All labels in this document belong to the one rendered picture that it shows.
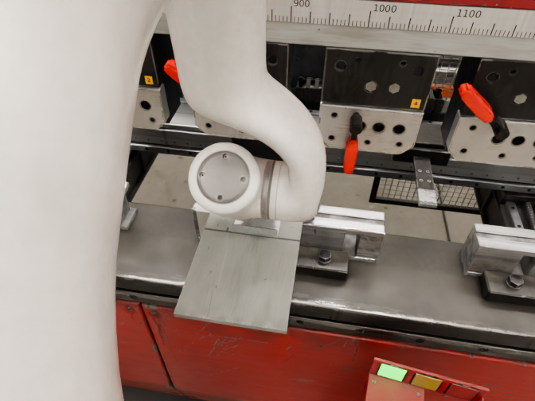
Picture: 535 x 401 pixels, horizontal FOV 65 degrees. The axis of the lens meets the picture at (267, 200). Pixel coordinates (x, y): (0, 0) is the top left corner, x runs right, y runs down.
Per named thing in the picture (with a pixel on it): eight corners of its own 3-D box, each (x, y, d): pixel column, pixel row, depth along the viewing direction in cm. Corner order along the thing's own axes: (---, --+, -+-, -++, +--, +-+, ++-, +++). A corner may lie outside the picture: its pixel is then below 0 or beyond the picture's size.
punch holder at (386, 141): (315, 146, 68) (326, 48, 57) (320, 117, 74) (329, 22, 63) (411, 156, 67) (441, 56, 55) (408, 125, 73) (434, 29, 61)
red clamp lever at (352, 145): (341, 176, 67) (349, 124, 60) (342, 160, 69) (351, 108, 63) (353, 177, 66) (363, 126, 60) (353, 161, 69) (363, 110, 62)
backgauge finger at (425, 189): (395, 208, 85) (400, 189, 82) (390, 132, 103) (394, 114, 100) (457, 215, 84) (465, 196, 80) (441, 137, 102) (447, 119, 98)
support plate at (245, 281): (173, 317, 67) (173, 313, 67) (216, 201, 86) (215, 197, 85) (286, 334, 65) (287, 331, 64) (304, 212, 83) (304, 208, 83)
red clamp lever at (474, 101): (470, 88, 53) (513, 135, 57) (465, 73, 56) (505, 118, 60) (457, 98, 54) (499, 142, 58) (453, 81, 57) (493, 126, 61)
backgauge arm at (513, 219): (497, 285, 101) (522, 248, 91) (458, 130, 146) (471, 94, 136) (533, 290, 100) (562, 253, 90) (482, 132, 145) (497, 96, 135)
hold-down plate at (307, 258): (203, 261, 89) (201, 252, 87) (209, 242, 93) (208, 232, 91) (346, 281, 86) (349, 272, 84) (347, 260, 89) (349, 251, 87)
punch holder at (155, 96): (83, 122, 73) (49, 27, 61) (105, 96, 79) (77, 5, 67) (167, 131, 71) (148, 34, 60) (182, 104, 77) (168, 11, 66)
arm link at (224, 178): (279, 165, 61) (216, 159, 62) (271, 145, 47) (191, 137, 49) (272, 223, 60) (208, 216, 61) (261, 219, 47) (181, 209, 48)
